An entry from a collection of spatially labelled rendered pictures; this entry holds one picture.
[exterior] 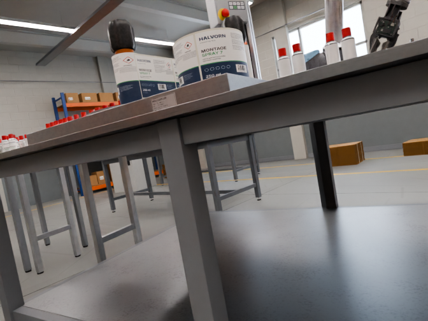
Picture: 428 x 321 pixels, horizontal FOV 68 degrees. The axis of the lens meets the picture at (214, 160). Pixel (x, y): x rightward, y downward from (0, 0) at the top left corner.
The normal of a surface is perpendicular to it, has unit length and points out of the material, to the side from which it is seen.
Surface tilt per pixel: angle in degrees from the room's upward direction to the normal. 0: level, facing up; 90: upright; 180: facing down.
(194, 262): 90
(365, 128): 90
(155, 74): 90
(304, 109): 90
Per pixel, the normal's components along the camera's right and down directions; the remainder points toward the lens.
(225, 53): 0.34, 0.00
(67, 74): 0.72, -0.09
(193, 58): -0.41, 0.13
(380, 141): -0.67, 0.16
